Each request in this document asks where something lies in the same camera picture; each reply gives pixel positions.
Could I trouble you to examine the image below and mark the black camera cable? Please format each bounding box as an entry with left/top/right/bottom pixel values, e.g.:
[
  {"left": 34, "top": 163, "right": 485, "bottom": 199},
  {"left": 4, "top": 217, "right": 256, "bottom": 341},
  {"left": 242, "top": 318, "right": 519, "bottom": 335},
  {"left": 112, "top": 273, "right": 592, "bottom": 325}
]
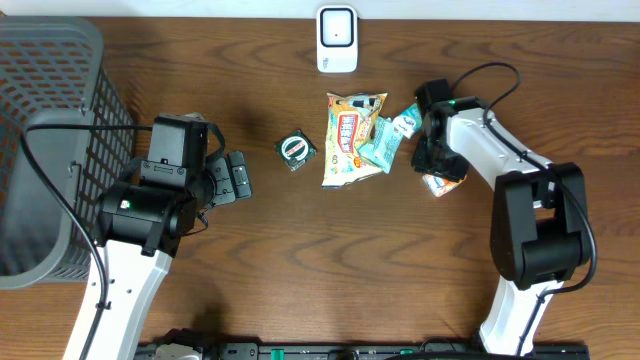
[{"left": 447, "top": 61, "right": 599, "bottom": 356}]

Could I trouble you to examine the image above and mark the teal white packet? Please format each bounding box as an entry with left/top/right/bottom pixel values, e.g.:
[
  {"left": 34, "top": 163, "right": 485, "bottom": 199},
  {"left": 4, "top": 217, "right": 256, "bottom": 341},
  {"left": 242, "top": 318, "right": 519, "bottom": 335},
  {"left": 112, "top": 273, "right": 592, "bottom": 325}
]
[{"left": 392, "top": 104, "right": 423, "bottom": 139}]

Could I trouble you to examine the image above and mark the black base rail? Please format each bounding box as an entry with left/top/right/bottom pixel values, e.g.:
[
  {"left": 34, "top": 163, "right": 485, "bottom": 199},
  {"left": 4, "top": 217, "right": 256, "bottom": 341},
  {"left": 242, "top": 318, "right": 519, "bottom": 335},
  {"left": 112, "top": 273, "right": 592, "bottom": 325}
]
[{"left": 134, "top": 327, "right": 591, "bottom": 360}]

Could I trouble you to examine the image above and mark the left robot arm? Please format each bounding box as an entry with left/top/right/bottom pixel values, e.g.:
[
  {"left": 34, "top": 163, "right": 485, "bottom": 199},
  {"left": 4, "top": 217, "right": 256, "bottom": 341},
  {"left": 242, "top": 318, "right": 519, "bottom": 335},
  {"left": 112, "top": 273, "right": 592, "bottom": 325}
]
[{"left": 64, "top": 113, "right": 252, "bottom": 359}]

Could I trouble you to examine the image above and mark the large orange white snack bag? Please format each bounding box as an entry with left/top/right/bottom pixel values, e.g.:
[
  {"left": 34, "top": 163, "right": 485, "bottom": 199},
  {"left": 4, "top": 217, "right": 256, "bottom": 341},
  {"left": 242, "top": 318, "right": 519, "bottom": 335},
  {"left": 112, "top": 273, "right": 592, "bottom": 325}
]
[{"left": 322, "top": 93, "right": 387, "bottom": 188}]

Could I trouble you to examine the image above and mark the green snack packet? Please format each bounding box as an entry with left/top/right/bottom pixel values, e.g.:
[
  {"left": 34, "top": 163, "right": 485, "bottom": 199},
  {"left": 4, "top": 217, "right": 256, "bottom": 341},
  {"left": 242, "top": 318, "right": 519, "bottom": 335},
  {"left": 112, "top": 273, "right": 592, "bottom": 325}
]
[{"left": 358, "top": 118, "right": 404, "bottom": 174}]

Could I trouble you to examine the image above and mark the white barcode scanner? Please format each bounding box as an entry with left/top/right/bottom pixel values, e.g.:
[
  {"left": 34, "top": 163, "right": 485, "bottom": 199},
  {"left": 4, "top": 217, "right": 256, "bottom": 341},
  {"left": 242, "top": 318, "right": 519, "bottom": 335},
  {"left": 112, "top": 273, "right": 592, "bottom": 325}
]
[{"left": 316, "top": 5, "right": 359, "bottom": 73}]

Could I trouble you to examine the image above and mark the dark green Zam-Buk box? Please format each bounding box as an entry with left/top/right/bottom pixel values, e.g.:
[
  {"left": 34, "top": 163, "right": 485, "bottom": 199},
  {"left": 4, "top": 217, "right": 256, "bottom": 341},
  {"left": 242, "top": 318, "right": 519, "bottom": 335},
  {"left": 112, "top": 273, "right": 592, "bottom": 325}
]
[{"left": 275, "top": 129, "right": 317, "bottom": 172}]

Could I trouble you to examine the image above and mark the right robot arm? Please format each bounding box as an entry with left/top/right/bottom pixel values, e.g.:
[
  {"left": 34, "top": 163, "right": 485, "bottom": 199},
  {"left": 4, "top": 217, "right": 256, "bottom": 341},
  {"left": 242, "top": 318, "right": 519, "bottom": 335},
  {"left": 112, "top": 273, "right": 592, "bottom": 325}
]
[{"left": 411, "top": 79, "right": 596, "bottom": 356}]

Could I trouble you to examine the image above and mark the orange red snack packet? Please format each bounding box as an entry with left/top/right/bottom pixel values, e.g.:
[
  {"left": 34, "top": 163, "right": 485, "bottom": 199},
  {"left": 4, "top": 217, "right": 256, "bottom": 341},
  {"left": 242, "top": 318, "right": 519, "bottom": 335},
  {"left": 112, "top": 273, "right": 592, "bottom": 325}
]
[{"left": 422, "top": 174, "right": 465, "bottom": 198}]

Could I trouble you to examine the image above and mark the black plastic mesh basket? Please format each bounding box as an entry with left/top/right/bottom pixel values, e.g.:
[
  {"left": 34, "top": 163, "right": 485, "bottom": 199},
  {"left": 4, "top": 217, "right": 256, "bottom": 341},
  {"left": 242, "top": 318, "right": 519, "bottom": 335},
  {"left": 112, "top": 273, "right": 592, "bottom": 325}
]
[{"left": 1, "top": 16, "right": 135, "bottom": 289}]

